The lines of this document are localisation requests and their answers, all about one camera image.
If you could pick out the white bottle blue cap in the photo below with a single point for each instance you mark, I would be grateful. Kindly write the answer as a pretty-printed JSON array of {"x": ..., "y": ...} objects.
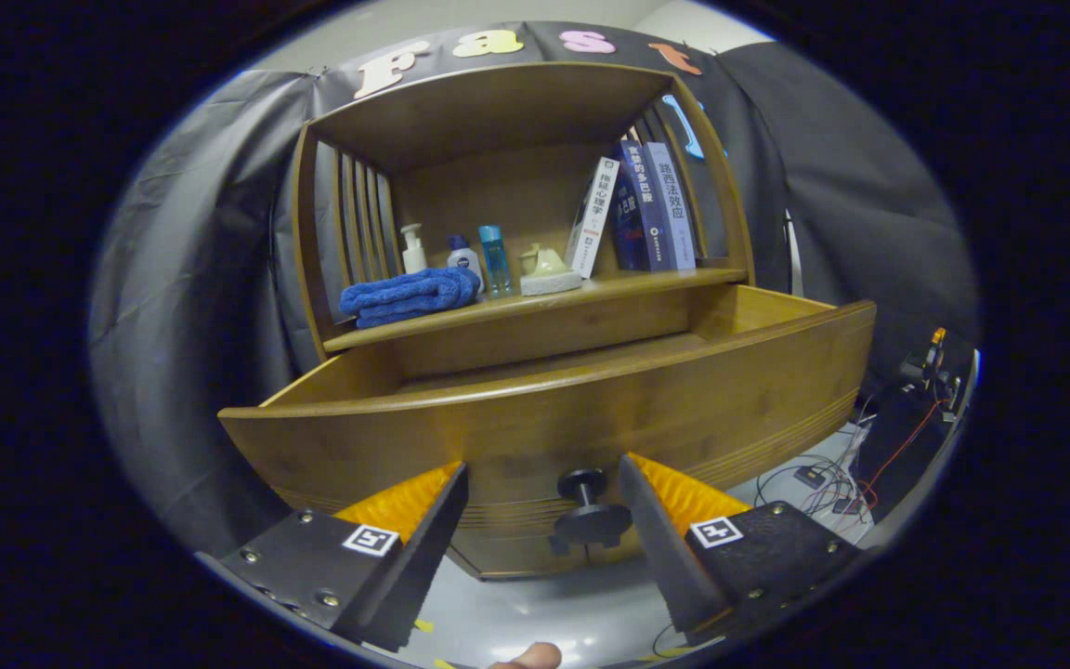
[{"x": 465, "y": 258}]

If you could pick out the light blue book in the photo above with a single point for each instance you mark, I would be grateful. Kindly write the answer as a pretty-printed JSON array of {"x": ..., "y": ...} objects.
[{"x": 672, "y": 204}]

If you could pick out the small black adapter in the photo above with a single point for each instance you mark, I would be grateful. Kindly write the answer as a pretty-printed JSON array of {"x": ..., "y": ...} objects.
[{"x": 810, "y": 478}]

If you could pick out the white book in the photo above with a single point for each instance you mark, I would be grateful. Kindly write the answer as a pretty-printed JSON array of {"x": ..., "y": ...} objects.
[{"x": 593, "y": 218}]

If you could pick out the wooden countertop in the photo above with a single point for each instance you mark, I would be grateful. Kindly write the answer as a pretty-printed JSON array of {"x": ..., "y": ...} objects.
[{"x": 591, "y": 286}]

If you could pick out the wooden cabinet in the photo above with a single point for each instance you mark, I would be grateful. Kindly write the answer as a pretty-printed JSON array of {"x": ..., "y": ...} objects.
[{"x": 498, "y": 195}]

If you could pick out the orange black tool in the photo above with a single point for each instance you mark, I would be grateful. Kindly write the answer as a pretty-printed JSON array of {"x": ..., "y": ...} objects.
[{"x": 930, "y": 358}]

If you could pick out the blue folded towel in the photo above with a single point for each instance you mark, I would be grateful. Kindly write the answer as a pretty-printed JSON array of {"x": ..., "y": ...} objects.
[{"x": 405, "y": 297}]

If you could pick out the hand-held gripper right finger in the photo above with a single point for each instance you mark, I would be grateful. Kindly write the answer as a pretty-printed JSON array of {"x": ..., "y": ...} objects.
[{"x": 660, "y": 548}]

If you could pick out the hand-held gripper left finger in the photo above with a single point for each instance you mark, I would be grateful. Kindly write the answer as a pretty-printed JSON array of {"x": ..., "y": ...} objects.
[{"x": 419, "y": 557}]

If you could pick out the black low platform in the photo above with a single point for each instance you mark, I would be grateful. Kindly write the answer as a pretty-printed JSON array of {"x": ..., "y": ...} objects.
[{"x": 902, "y": 446}]

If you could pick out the clear blue bottle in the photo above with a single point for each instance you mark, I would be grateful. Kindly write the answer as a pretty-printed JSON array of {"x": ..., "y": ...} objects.
[{"x": 496, "y": 260}]

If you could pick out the white pump bottle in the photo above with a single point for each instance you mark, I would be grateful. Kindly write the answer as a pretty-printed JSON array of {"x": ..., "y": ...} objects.
[{"x": 413, "y": 255}]

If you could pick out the black light stand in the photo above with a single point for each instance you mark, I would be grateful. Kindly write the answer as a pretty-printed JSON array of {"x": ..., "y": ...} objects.
[{"x": 791, "y": 251}]

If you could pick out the dark blue book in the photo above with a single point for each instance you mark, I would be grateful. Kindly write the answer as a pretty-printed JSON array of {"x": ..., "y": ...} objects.
[{"x": 639, "y": 204}]

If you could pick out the black backdrop cloth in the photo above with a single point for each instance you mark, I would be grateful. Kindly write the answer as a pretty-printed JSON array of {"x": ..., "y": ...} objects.
[{"x": 182, "y": 279}]

